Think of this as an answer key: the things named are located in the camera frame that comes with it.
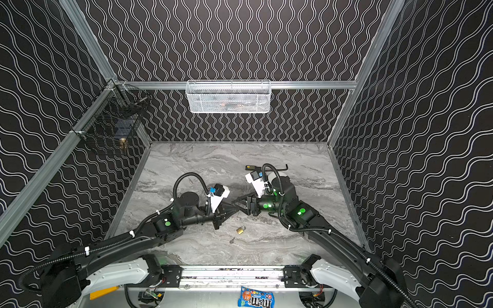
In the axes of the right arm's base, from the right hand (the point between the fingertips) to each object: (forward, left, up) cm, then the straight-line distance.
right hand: (235, 202), depth 69 cm
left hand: (-3, -3, 0) cm, 4 cm away
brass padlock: (-1, 0, -23) cm, 23 cm away
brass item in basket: (+24, +50, +6) cm, 56 cm away
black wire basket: (+46, +64, +6) cm, 79 cm away
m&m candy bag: (-26, -6, -23) cm, 35 cm away
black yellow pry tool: (+34, -4, -22) cm, 40 cm away
